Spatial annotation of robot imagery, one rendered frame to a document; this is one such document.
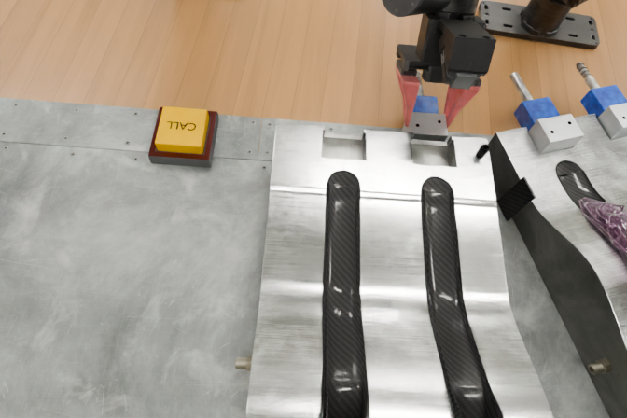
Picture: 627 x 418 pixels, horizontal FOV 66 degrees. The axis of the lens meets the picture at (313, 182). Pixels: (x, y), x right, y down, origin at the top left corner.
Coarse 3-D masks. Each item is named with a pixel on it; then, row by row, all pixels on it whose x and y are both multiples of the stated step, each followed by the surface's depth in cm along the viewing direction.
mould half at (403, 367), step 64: (320, 128) 59; (320, 192) 55; (384, 192) 55; (320, 256) 52; (384, 256) 52; (320, 320) 47; (384, 320) 48; (512, 320) 49; (256, 384) 41; (320, 384) 42; (384, 384) 42; (512, 384) 43
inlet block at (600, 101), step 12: (588, 72) 71; (588, 84) 70; (588, 96) 68; (600, 96) 67; (612, 96) 67; (588, 108) 69; (600, 108) 67; (612, 108) 65; (624, 108) 65; (600, 120) 67; (612, 120) 65; (624, 120) 64; (612, 132) 65; (624, 132) 65
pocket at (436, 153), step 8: (416, 144) 61; (424, 144) 61; (432, 144) 61; (440, 144) 61; (448, 144) 61; (416, 152) 61; (424, 152) 61; (432, 152) 62; (440, 152) 62; (448, 152) 61; (416, 160) 61; (424, 160) 61; (432, 160) 61; (440, 160) 61; (448, 160) 61
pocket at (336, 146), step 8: (328, 136) 60; (336, 136) 60; (344, 136) 60; (352, 136) 60; (360, 136) 60; (328, 144) 61; (336, 144) 61; (344, 144) 61; (352, 144) 61; (360, 144) 61; (328, 152) 60; (336, 152) 60; (344, 152) 61; (352, 152) 61; (360, 152) 61
